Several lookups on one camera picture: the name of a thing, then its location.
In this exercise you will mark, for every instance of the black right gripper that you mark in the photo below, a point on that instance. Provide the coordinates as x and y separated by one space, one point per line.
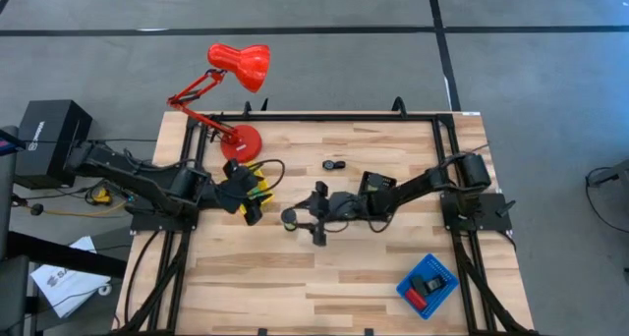
341 207

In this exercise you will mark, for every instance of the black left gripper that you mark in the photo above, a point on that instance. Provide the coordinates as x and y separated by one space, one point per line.
238 191

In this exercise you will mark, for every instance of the small red box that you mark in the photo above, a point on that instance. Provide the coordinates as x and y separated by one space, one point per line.
417 299

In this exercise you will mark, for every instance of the black rectangular plastic box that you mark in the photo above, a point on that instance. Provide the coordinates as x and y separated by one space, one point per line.
435 283

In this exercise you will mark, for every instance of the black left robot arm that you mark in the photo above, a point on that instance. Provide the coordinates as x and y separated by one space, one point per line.
147 184

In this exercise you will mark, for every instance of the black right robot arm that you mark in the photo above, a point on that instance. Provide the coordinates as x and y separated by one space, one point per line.
417 184

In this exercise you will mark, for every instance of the red desk lamp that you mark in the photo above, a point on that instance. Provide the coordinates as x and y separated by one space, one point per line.
241 144

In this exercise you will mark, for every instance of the black wristwatch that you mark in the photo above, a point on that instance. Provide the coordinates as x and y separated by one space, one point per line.
333 165

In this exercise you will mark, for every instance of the black plastic basket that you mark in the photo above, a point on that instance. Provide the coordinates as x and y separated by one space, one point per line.
388 179

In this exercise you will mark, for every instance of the yellow clamp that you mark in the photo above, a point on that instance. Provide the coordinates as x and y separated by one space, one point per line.
102 197

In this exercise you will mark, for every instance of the blue plastic basket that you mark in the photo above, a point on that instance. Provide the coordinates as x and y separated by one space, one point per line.
442 301

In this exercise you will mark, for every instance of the black metal beam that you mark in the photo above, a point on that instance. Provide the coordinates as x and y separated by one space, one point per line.
59 255

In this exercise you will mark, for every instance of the white paper box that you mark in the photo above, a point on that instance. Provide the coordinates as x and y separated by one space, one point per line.
69 287

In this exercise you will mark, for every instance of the black cardboard box white print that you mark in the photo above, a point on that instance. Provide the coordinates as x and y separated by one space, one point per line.
44 129

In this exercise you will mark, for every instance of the dark grey cabinet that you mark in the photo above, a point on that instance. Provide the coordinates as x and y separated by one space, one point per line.
10 296

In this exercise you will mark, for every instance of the black frame hook bracket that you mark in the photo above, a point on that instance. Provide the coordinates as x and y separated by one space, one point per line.
247 107
264 105
399 105

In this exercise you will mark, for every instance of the black metal table frame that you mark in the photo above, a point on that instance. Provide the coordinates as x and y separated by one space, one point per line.
319 116

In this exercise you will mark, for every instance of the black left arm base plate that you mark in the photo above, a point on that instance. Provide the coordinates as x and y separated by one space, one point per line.
147 223

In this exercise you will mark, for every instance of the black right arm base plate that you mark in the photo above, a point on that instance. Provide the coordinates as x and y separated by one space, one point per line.
491 223

